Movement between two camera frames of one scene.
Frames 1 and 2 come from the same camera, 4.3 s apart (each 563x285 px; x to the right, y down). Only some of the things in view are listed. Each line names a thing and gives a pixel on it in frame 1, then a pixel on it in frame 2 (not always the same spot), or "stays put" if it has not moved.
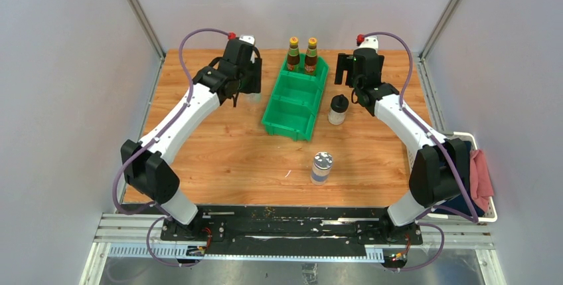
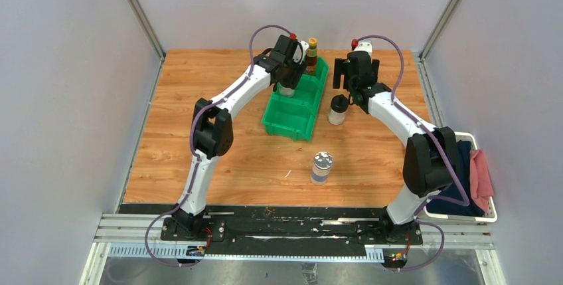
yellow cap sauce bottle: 311,58 stays put
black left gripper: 253,86 to 291,81
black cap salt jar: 253,97 to 283,91
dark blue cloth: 461,201 stays put
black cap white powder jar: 338,105 stays put
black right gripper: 346,62 stays put
